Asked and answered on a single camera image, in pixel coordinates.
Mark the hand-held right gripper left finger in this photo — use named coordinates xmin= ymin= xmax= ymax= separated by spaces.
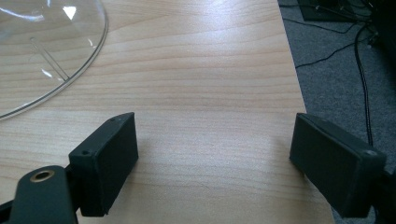
xmin=68 ymin=111 xmax=140 ymax=217

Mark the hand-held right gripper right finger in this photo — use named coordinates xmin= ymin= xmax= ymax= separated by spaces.
xmin=289 ymin=112 xmax=388 ymax=218

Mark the clear plastic cup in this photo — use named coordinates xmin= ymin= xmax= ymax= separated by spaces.
xmin=0 ymin=0 xmax=109 ymax=121

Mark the thick black floor cable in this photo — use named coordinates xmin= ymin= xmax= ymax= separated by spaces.
xmin=354 ymin=21 xmax=375 ymax=147

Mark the thin black floor cable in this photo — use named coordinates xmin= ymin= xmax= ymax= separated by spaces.
xmin=281 ymin=17 xmax=360 ymax=35
xmin=294 ymin=35 xmax=375 ymax=69

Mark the black stand base plate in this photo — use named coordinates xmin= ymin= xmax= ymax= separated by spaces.
xmin=297 ymin=0 xmax=373 ymax=23

